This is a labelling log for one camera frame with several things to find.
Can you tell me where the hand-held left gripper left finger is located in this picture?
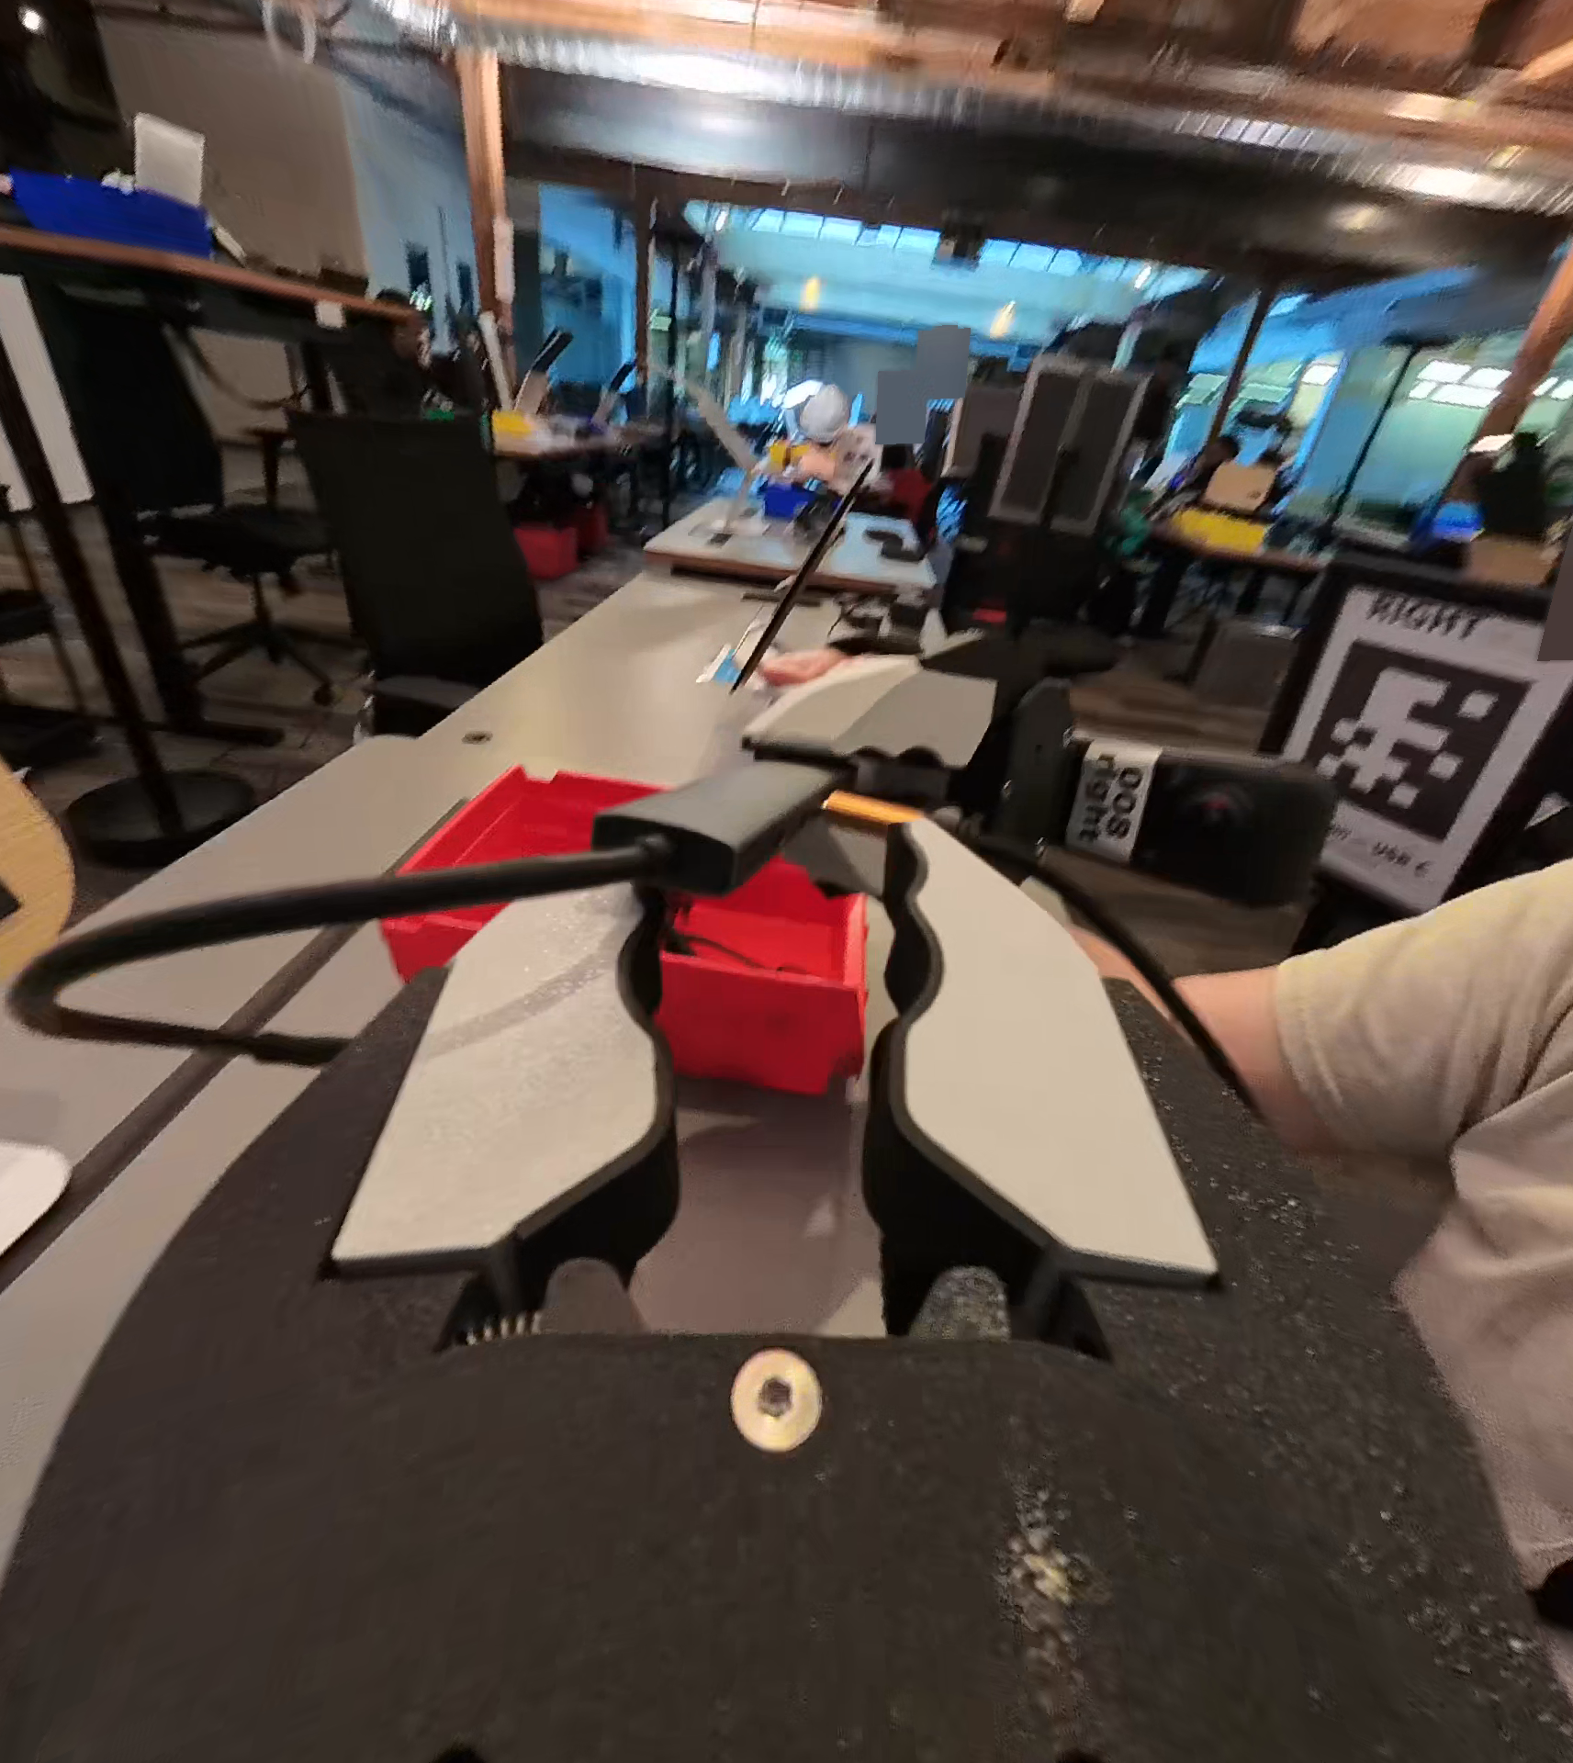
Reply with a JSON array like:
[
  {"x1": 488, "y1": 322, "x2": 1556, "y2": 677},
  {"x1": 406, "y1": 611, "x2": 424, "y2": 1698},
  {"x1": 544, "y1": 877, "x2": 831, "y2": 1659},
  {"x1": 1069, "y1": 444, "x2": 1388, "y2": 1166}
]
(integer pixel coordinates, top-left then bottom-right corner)
[{"x1": 325, "y1": 881, "x2": 682, "y2": 1282}]

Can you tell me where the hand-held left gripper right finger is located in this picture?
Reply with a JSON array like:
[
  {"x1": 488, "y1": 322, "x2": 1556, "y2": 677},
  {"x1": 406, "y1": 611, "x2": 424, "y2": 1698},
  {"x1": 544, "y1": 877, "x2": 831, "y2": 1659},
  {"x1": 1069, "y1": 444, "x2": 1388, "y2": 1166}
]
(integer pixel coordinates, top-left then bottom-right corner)
[{"x1": 863, "y1": 819, "x2": 1224, "y2": 1292}]

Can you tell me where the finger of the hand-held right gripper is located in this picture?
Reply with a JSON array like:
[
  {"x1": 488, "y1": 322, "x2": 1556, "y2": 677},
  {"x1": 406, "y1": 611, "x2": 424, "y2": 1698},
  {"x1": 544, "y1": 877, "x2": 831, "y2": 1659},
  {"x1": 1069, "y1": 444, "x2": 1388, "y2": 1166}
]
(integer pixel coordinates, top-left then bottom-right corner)
[{"x1": 744, "y1": 650, "x2": 999, "y2": 775}]

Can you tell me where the black cable with orange plug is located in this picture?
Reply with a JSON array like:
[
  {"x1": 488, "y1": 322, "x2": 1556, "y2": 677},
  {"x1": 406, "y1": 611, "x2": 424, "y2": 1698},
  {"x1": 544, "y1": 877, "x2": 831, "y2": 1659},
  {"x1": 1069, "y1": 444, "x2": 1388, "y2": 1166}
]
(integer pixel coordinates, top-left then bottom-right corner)
[{"x1": 817, "y1": 786, "x2": 1270, "y2": 1111}]

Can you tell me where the black usb adapter with cable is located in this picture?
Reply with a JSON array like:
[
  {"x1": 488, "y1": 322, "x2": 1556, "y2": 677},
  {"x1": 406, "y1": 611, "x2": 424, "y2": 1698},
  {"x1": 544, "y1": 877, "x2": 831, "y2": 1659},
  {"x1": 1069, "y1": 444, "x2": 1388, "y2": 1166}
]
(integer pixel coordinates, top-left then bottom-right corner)
[{"x1": 10, "y1": 761, "x2": 843, "y2": 1070}]

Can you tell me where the red plastic bin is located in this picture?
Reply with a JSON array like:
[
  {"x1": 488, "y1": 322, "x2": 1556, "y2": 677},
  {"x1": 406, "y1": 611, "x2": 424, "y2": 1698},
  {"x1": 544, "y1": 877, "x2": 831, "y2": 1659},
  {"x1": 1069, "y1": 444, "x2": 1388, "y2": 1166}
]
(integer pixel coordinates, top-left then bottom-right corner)
[{"x1": 378, "y1": 763, "x2": 874, "y2": 1099}]

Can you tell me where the person's right forearm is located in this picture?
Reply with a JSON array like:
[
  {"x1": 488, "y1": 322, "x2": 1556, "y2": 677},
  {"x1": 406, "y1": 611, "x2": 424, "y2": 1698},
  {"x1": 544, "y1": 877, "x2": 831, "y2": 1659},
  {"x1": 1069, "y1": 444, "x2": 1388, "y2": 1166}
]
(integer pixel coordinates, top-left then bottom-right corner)
[{"x1": 1073, "y1": 922, "x2": 1338, "y2": 1159}]

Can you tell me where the fiducial marker sign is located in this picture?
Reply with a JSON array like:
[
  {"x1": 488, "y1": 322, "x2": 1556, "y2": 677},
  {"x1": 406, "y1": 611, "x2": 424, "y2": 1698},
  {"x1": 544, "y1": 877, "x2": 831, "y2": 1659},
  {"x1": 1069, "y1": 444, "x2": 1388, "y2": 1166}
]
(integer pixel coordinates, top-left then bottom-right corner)
[{"x1": 1261, "y1": 585, "x2": 1573, "y2": 917}]

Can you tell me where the grey monitor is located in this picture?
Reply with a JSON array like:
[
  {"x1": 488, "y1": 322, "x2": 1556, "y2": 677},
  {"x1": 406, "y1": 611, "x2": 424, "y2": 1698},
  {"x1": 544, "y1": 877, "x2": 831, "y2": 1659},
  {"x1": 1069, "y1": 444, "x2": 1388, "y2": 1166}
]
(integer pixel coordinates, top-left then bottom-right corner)
[{"x1": 992, "y1": 355, "x2": 1151, "y2": 531}]

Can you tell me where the black pole floor stand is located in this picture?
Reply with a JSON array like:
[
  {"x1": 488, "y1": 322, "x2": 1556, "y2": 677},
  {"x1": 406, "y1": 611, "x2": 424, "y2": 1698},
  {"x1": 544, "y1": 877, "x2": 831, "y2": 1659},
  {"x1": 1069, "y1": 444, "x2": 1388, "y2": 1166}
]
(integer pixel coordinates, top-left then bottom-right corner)
[{"x1": 0, "y1": 83, "x2": 256, "y2": 870}]

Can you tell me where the black high-back chair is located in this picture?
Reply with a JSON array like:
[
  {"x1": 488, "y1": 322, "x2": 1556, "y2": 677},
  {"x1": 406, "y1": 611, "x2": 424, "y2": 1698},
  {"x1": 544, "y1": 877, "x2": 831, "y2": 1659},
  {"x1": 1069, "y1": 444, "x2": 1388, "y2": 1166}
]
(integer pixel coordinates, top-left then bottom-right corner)
[{"x1": 293, "y1": 409, "x2": 547, "y2": 735}]

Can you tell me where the black swivel chair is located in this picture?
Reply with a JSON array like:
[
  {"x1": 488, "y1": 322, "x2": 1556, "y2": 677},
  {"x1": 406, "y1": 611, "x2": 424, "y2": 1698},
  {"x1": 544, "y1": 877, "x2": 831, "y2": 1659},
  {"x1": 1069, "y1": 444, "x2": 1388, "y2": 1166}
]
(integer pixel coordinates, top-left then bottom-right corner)
[{"x1": 84, "y1": 276, "x2": 341, "y2": 703}]

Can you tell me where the wooden top standing desk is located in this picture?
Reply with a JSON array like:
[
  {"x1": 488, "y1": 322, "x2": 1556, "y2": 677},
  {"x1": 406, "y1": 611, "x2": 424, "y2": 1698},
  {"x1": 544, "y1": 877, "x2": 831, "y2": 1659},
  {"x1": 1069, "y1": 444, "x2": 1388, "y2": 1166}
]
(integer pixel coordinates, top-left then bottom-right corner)
[{"x1": 0, "y1": 212, "x2": 424, "y2": 333}]

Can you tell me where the white box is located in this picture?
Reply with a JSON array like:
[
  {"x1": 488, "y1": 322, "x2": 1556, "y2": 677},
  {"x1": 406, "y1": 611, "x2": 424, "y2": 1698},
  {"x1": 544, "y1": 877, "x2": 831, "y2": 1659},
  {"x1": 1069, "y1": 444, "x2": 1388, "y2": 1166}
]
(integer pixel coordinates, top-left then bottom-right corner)
[{"x1": 134, "y1": 114, "x2": 209, "y2": 193}]

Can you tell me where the blue plastic bin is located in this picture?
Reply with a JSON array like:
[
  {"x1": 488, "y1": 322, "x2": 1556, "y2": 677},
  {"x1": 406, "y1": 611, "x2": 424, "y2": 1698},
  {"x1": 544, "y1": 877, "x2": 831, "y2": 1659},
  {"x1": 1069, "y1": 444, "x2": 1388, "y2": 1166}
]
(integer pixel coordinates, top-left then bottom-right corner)
[{"x1": 10, "y1": 167, "x2": 217, "y2": 261}]

